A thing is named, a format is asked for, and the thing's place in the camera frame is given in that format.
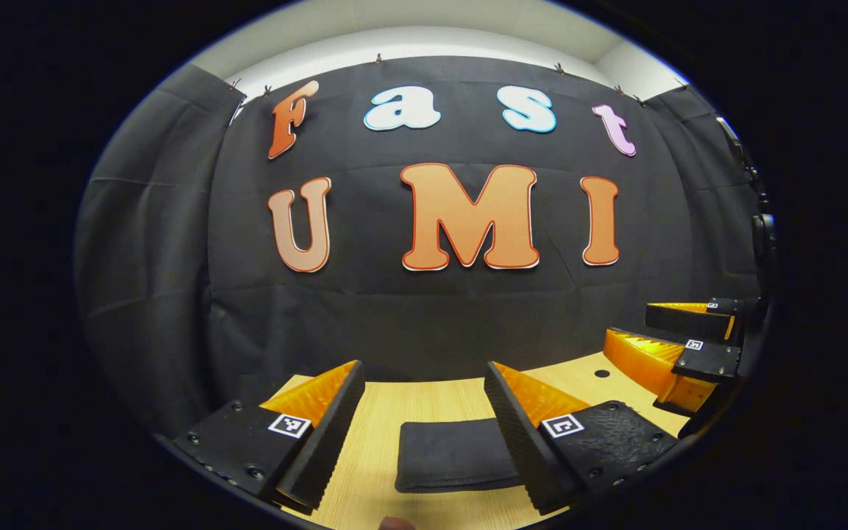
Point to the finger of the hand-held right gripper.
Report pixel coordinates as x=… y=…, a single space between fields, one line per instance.
x=689 y=320
x=645 y=361

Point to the black stand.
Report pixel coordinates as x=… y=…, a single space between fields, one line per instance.
x=762 y=243

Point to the black jeans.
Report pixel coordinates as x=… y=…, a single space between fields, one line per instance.
x=453 y=456

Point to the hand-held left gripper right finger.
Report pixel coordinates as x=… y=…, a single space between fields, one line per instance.
x=516 y=434

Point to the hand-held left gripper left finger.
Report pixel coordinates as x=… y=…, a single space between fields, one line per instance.
x=336 y=434

